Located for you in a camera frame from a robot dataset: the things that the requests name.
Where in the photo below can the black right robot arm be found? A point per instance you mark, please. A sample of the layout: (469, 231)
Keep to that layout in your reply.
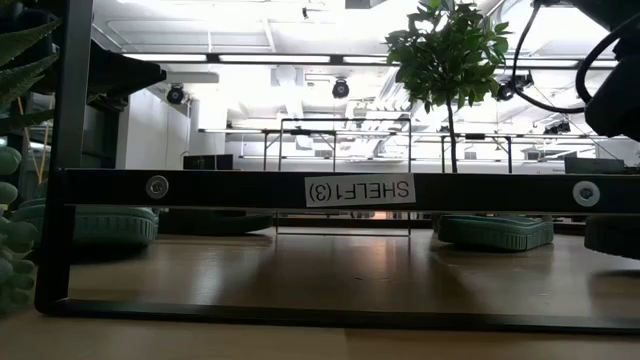
(617, 100)

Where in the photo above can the white shelf label sticker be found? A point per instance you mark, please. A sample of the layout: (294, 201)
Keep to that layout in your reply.
(360, 190)

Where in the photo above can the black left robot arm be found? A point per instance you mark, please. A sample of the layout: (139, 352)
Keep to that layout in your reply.
(125, 75)

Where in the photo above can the black frame wooden shelf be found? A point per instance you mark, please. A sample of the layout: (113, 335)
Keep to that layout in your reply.
(250, 190)

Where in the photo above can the black ceiling spotlight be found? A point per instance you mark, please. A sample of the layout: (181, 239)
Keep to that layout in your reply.
(175, 94)
(340, 89)
(506, 91)

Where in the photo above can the potted green succulent plant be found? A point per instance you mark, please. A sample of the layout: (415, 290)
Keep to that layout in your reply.
(10, 235)

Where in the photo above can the green rubber slide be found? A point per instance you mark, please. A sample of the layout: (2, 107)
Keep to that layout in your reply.
(115, 227)
(495, 232)

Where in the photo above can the grey background box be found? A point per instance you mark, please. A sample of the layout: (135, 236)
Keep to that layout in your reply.
(595, 165)

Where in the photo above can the leafy green artificial tree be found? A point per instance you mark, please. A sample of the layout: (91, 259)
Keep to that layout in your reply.
(445, 55)

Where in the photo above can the black background box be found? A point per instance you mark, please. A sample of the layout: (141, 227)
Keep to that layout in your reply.
(207, 161)

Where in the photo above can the black background table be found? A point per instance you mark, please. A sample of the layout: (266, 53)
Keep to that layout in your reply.
(300, 132)
(475, 135)

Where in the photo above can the black rubber slide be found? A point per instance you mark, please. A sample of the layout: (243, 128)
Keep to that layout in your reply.
(612, 235)
(215, 222)

